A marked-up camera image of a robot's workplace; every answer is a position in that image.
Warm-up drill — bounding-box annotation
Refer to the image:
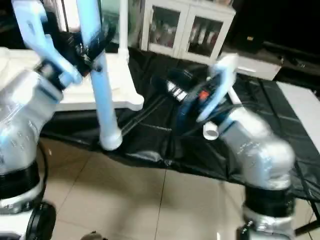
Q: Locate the white plastic table top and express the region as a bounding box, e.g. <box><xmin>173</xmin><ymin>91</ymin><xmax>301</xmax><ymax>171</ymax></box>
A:
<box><xmin>0</xmin><ymin>47</ymin><xmax>145</xmax><ymax>112</ymax></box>

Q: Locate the black table mat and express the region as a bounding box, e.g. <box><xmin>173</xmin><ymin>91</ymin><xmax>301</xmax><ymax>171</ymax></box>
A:
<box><xmin>40</xmin><ymin>47</ymin><xmax>320</xmax><ymax>203</ymax></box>

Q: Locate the white glass door cabinet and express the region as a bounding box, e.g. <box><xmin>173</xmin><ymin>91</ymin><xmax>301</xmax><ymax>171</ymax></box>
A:
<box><xmin>141</xmin><ymin>0</ymin><xmax>236</xmax><ymax>66</ymax></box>

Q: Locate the white drawer unit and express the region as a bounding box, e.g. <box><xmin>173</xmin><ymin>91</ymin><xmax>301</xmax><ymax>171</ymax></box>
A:
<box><xmin>235</xmin><ymin>54</ymin><xmax>282</xmax><ymax>81</ymax></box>

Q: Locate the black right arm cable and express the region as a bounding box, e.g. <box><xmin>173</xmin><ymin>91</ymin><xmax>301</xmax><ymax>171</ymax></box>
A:
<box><xmin>172</xmin><ymin>95</ymin><xmax>236</xmax><ymax>136</ymax></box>

